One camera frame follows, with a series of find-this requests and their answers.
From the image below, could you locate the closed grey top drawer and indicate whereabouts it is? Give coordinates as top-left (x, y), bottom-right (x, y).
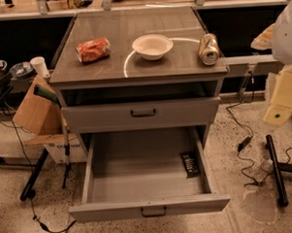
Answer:
top-left (62, 97), bottom-right (220, 133)

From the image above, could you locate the black table leg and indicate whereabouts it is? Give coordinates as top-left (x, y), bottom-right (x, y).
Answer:
top-left (20, 150), bottom-right (49, 202)

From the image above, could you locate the black floor cable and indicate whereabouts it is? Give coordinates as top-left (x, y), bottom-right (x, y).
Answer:
top-left (1, 103), bottom-right (78, 233)

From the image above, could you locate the white paper bowl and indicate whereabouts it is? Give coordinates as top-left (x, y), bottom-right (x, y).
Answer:
top-left (132, 34), bottom-right (173, 61)

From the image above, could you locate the blue bowl with item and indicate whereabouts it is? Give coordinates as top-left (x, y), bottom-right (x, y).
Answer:
top-left (10, 61), bottom-right (34, 79)

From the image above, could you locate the grey drawer cabinet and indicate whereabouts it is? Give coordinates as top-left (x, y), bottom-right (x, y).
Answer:
top-left (50, 6), bottom-right (228, 151)

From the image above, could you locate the green handled grabber tool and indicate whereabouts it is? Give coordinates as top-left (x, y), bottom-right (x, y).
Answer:
top-left (33, 83), bottom-right (74, 191)

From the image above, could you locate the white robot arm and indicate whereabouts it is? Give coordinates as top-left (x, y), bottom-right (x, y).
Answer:
top-left (250, 0), bottom-right (292, 125)

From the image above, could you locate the open grey middle drawer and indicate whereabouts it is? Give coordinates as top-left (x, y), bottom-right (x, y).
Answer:
top-left (70, 127), bottom-right (230, 222)

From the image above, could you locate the black power adapter cable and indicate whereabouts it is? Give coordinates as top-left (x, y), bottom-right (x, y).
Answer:
top-left (224, 72), bottom-right (266, 188)

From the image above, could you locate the crushed orange soda can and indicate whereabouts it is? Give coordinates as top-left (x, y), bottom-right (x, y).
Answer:
top-left (75, 38), bottom-right (111, 63)

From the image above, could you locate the white paper cup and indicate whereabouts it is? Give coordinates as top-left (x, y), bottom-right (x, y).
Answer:
top-left (30, 56), bottom-right (50, 79)

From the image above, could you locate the clear plastic water bottle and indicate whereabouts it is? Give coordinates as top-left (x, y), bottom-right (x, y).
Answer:
top-left (254, 158), bottom-right (274, 184)

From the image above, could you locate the black stand base bar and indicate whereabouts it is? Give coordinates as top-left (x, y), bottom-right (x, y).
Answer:
top-left (266, 134), bottom-right (292, 207)

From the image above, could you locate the brown cardboard box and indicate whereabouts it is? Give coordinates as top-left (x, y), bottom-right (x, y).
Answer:
top-left (11, 72), bottom-right (88, 167)

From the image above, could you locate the crushed gold soda can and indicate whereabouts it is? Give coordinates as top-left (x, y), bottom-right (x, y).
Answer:
top-left (199, 33), bottom-right (220, 65)

